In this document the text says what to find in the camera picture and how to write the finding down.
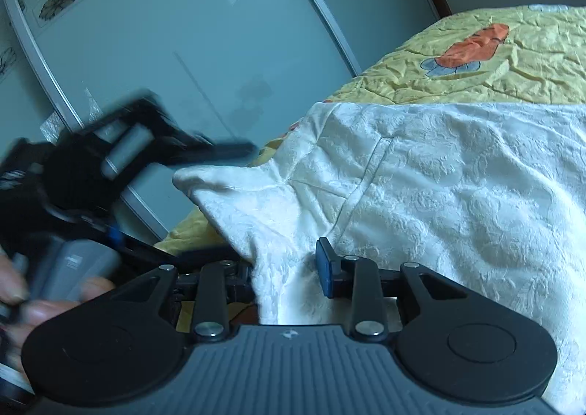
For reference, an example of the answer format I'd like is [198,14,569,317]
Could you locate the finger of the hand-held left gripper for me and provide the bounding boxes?
[107,220,184,267]
[156,130,258,169]

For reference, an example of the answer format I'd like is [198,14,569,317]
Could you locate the person's left hand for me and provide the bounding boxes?
[0,254,116,372]

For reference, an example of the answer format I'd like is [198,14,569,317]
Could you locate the yellow printed blanket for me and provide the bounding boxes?
[153,3,586,333]

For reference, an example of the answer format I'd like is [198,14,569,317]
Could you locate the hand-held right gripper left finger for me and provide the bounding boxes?
[114,259,255,345]

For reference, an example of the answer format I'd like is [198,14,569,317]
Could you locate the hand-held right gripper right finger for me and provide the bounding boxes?
[315,236,463,343]

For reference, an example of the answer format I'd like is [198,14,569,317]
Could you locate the white textured pants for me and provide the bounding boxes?
[173,101,586,415]

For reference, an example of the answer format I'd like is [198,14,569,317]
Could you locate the glass sliding wardrobe door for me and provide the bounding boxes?
[0,0,442,242]

